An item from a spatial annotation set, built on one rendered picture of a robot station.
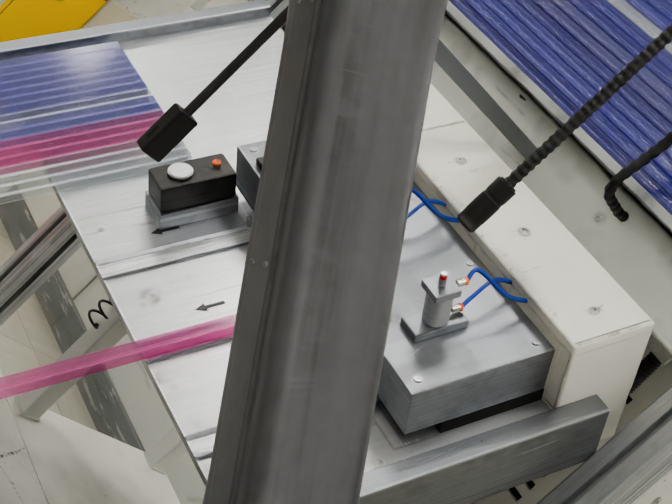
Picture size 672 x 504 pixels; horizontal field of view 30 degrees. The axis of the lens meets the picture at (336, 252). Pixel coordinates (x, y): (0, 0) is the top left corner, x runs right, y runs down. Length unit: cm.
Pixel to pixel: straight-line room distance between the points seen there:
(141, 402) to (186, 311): 239
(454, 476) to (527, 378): 10
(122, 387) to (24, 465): 191
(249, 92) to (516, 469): 54
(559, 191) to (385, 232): 68
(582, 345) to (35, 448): 90
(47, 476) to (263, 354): 120
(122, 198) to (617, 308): 48
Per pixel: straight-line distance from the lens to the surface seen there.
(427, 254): 109
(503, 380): 102
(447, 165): 116
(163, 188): 116
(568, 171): 118
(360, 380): 50
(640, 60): 92
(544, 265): 107
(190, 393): 103
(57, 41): 143
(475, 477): 102
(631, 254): 112
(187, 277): 113
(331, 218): 49
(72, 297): 384
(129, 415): 350
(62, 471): 172
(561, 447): 106
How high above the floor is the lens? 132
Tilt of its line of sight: 9 degrees down
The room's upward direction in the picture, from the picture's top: 47 degrees clockwise
